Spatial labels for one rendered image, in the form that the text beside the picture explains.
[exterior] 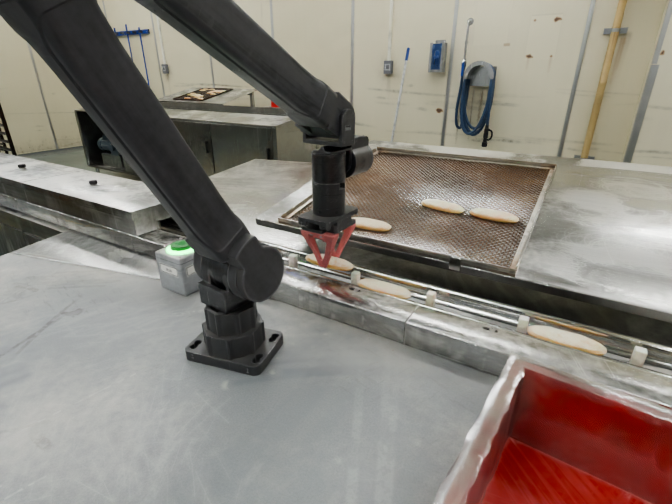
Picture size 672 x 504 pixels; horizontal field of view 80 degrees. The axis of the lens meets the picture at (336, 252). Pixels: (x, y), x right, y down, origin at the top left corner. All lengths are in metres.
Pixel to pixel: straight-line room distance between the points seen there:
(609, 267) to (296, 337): 0.53
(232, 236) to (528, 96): 3.95
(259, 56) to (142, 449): 0.46
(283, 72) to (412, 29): 4.09
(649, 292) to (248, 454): 0.61
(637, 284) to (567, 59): 3.60
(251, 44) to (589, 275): 0.61
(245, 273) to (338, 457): 0.24
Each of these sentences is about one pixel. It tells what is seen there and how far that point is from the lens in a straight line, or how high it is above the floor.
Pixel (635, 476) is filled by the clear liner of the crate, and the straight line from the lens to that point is 0.51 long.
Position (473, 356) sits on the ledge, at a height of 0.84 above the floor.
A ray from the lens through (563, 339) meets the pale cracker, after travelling 0.65.
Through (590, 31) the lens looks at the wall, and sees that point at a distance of 4.28.
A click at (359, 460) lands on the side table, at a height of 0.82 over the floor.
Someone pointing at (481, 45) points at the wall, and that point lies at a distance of 4.40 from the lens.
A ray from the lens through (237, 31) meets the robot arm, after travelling 0.51.
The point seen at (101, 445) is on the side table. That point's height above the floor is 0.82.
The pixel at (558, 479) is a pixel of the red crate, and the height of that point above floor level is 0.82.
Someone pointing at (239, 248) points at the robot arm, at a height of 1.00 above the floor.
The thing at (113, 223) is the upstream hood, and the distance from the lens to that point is 1.07.
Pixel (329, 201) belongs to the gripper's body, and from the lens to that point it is 0.67.
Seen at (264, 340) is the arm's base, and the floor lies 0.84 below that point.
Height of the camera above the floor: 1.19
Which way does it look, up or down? 24 degrees down
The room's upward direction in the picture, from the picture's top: straight up
